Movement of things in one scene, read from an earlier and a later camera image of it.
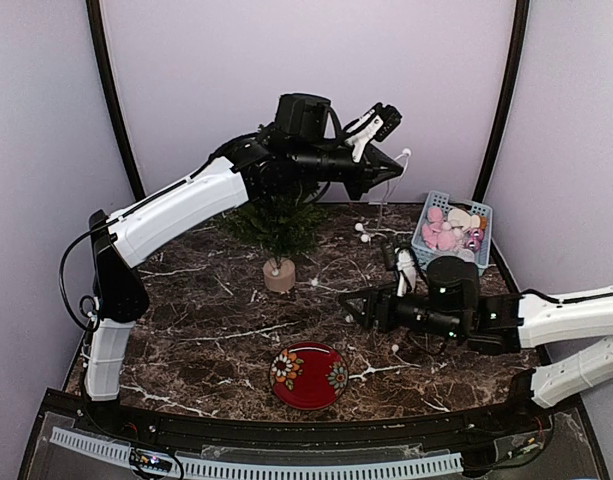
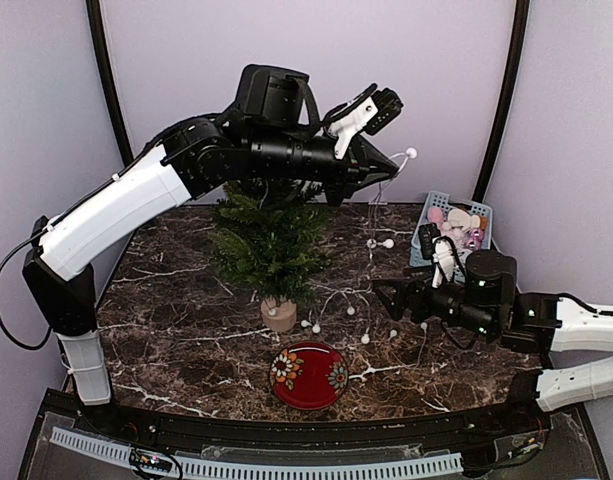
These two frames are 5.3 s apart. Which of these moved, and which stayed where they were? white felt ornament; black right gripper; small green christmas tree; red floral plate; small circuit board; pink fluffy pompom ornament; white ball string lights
Moved: black right gripper; small green christmas tree; white ball string lights
Stayed: white felt ornament; pink fluffy pompom ornament; red floral plate; small circuit board
